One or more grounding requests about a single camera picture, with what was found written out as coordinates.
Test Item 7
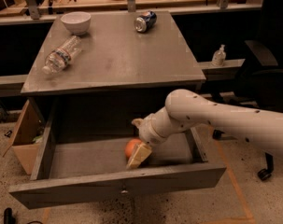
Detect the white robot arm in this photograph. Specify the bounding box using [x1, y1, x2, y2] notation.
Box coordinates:
[132, 89, 283, 160]

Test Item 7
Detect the clear plastic water bottle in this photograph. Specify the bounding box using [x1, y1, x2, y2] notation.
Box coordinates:
[42, 35, 82, 75]

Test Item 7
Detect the white ceramic bowl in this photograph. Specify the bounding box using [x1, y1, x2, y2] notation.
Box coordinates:
[61, 11, 91, 35]

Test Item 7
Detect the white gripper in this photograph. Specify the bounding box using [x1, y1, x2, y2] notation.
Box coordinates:
[126, 114, 163, 169]

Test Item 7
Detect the blue soda can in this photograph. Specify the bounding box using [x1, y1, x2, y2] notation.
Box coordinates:
[134, 10, 157, 33]

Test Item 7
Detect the orange fruit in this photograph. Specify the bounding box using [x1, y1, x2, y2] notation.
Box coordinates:
[124, 138, 141, 159]

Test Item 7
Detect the black office chair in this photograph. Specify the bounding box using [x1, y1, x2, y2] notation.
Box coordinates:
[212, 39, 283, 182]

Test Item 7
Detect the brown cardboard box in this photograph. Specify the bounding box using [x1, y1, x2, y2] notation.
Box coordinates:
[3, 100, 43, 175]

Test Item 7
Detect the grey wooden cabinet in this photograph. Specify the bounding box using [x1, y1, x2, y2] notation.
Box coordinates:
[21, 12, 205, 144]

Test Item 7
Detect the hand sanitizer pump bottle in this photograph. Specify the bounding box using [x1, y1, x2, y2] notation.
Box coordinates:
[212, 45, 226, 66]

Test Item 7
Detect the black object on floor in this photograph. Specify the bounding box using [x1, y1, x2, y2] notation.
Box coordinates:
[4, 207, 16, 224]

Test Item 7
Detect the open grey top drawer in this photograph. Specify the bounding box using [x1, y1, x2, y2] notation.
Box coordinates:
[8, 116, 225, 209]

